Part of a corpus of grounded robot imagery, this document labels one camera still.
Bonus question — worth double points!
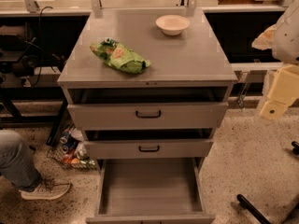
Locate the black cable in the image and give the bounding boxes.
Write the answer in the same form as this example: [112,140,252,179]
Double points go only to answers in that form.
[29,6,54,88]

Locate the wire basket with cans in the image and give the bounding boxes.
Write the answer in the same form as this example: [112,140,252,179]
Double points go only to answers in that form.
[47,125,96,170]

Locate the black machinery on left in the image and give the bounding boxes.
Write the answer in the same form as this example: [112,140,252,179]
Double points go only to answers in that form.
[0,22,66,88]

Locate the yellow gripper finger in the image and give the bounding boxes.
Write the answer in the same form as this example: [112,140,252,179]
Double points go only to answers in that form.
[251,24,277,50]
[259,64,299,120]

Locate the white ceramic bowl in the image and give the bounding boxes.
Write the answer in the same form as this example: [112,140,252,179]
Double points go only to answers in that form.
[156,15,190,35]

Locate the grey top drawer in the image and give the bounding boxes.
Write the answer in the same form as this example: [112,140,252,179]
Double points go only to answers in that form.
[68,88,227,130]

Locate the grey drawer cabinet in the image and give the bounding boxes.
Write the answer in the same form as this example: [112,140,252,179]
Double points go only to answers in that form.
[58,8,236,224]

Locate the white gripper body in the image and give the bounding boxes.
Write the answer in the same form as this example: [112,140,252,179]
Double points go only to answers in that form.
[272,0,299,64]

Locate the person leg in jeans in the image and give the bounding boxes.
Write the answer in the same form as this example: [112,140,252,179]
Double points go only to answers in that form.
[0,130,42,192]

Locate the green rice chip bag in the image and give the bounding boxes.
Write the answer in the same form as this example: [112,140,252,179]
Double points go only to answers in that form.
[90,38,151,74]

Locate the grey bottom drawer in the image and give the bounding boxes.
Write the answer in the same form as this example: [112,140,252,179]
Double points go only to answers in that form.
[86,158,215,224]

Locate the grey drawer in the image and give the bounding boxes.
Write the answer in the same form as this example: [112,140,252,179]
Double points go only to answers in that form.
[86,158,215,224]
[68,88,227,130]
[84,129,213,159]

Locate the grey middle drawer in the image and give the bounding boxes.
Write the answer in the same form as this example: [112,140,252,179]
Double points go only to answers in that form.
[84,129,213,159]

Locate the grey sneaker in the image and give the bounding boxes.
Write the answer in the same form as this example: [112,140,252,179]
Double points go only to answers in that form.
[21,178,71,201]

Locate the black chair base leg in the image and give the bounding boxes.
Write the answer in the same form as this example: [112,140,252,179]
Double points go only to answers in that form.
[236,194,271,224]

